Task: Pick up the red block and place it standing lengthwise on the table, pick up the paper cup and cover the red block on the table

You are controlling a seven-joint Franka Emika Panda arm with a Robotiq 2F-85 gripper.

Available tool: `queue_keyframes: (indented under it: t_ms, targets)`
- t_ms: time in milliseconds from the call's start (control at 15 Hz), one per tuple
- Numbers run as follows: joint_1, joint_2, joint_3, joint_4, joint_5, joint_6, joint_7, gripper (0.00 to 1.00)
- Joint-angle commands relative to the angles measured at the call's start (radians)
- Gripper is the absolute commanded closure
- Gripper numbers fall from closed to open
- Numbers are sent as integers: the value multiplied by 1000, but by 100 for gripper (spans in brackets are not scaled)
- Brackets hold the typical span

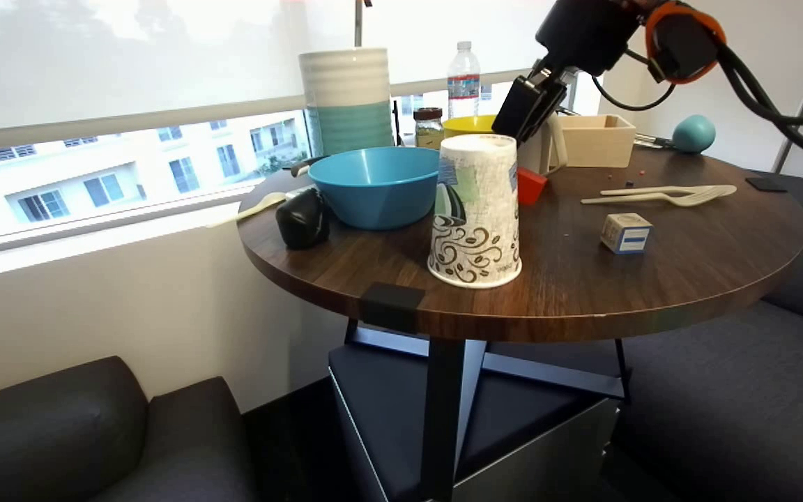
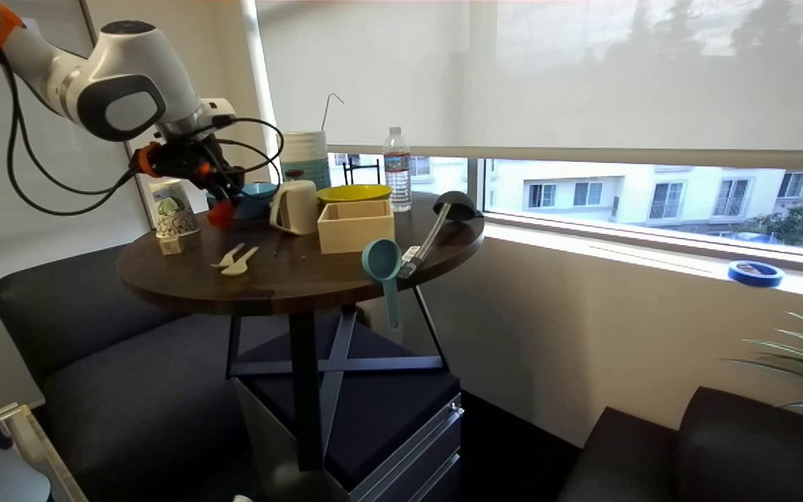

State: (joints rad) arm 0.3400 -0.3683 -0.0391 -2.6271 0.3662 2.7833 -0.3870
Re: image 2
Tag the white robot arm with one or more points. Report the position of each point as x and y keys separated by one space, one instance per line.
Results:
x=112 y=73

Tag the clear plastic water bottle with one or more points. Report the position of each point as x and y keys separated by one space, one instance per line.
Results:
x=401 y=172

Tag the black metal table base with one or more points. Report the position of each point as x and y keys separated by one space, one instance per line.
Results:
x=306 y=391

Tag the light wooden box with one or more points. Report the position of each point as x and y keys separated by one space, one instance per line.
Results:
x=356 y=228

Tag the yellow plate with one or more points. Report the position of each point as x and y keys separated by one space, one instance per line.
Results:
x=352 y=193

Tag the red rectangular block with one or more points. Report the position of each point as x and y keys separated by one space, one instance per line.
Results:
x=222 y=214

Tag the dark cushioned metal cabinet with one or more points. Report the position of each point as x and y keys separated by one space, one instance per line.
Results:
x=392 y=420

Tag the white roller blind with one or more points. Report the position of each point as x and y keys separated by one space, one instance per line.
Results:
x=560 y=73

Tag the dark grey fabric sofa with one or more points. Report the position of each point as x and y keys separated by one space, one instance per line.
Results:
x=123 y=401

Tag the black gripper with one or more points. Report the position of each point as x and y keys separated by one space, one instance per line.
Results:
x=189 y=158

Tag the blue plastic bowl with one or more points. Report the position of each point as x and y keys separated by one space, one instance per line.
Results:
x=258 y=200

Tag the thin metal rod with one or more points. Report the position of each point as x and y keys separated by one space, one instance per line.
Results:
x=325 y=106

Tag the white and teal striped jar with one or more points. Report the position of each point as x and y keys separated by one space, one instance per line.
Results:
x=307 y=154

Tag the beige board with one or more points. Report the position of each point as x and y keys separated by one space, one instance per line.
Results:
x=44 y=456

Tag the black leather sofa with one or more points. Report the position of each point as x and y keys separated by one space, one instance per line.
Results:
x=719 y=447

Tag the pale wooden fork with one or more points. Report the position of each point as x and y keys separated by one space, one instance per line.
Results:
x=242 y=263

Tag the printed white paper cup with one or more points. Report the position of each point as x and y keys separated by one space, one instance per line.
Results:
x=175 y=210

